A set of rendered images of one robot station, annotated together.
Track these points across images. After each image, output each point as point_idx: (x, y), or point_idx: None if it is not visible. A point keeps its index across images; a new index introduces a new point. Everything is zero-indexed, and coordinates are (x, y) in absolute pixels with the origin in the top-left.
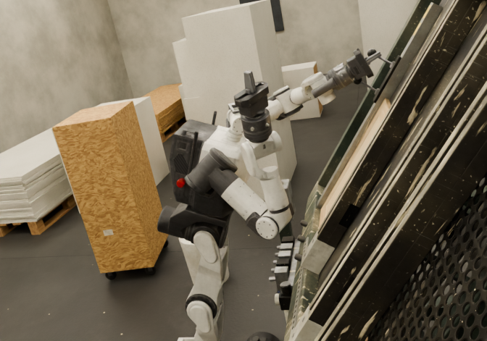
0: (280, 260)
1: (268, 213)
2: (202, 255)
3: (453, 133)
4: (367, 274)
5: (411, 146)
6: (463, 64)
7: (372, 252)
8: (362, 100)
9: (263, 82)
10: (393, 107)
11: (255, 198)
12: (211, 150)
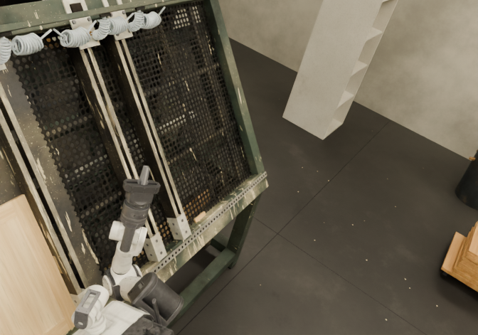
0: None
1: (130, 270)
2: None
3: (135, 95)
4: (163, 157)
5: (113, 130)
6: (95, 84)
7: (155, 156)
8: None
9: (124, 183)
10: (34, 171)
11: (131, 278)
12: (156, 277)
